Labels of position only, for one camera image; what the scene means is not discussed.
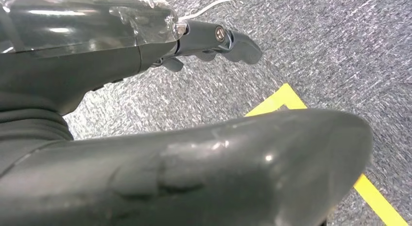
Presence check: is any yellow tape square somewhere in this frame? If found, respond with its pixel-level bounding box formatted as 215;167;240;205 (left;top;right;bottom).
244;83;410;226

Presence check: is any white cable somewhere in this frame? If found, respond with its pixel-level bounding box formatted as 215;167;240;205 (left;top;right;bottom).
178;0;248;22

